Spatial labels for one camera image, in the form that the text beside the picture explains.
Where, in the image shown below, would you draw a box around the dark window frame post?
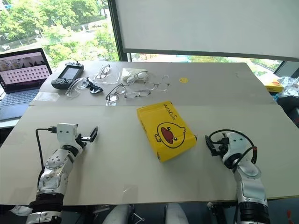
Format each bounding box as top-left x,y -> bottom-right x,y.
107,0 -> 132,63

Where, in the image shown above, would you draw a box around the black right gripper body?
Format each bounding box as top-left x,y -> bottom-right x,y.
211,138 -> 229,157

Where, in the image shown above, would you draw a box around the crumpled clear plastic bag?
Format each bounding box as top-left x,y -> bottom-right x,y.
277,75 -> 299,98

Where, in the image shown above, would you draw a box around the clear plastic bag under glasses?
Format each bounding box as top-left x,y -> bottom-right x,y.
121,67 -> 148,83

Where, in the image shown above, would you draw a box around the black handheld controller with screen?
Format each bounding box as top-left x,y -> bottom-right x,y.
51,60 -> 85,90

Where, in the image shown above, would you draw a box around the dark round frame glasses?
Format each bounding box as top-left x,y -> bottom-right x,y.
105,84 -> 128,106

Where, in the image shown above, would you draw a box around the dark side furniture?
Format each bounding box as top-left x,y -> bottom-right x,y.
275,92 -> 299,128

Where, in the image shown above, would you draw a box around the white rounded robot leg shape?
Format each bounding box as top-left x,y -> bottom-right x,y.
108,204 -> 135,224
165,203 -> 189,224

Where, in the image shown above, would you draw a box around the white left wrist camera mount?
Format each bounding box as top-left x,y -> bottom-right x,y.
56,123 -> 79,150

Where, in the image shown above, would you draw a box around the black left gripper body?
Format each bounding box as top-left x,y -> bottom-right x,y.
75,133 -> 92,148

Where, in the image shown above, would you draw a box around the thin black frame glasses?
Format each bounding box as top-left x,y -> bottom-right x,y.
93,64 -> 111,80

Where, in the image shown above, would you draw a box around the black thick frame glasses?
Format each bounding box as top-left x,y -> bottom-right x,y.
126,70 -> 149,84

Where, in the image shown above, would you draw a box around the grey rectangular frame glasses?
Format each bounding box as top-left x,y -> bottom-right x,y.
123,89 -> 151,99

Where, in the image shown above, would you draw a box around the large white board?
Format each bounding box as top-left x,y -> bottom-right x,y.
114,0 -> 299,62

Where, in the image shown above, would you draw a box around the yellow duck box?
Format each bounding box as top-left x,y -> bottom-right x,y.
136,100 -> 198,163

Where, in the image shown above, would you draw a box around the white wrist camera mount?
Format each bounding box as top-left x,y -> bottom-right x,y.
221,132 -> 255,165
56,123 -> 79,150

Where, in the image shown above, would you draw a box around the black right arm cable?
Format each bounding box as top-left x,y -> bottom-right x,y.
208,129 -> 259,164

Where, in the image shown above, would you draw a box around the open blue laptop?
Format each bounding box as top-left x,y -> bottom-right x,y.
0,48 -> 53,121

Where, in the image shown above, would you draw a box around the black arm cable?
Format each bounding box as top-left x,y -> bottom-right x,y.
208,129 -> 259,164
35,126 -> 58,185

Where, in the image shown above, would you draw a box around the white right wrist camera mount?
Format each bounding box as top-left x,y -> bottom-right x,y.
221,132 -> 255,165

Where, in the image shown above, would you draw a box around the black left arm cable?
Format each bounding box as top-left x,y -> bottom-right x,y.
35,126 -> 58,185

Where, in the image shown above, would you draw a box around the clear large safety glasses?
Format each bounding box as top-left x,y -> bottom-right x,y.
93,70 -> 121,85

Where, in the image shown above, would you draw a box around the black clip-on sunglasses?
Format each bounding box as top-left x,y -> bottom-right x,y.
85,78 -> 104,95

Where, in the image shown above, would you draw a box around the small flat clear plastic bag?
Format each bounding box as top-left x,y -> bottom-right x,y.
36,91 -> 59,102

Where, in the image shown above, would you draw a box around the transparent frame glasses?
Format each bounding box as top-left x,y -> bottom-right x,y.
143,74 -> 170,91

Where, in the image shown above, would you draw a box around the small yellow cardboard box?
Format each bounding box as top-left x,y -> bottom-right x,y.
264,78 -> 285,93

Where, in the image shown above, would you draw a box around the clear wraparound safety glasses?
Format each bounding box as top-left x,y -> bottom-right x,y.
65,77 -> 91,100

